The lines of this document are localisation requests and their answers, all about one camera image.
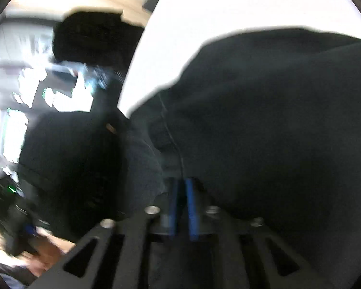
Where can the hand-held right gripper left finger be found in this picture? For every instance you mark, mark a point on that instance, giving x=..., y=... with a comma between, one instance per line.
x=174, y=207

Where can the black denim pants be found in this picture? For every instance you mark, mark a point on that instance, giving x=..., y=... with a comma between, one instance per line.
x=273, y=111

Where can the person's left hand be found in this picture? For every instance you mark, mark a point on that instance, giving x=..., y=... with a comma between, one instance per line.
x=48, y=253

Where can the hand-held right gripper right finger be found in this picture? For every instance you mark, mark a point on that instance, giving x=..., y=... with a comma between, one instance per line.
x=193, y=210

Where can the bed with white sheet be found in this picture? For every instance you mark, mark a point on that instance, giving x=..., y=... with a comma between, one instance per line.
x=213, y=12

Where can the black hanging coat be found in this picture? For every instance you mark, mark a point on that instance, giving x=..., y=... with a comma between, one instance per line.
x=90, y=39

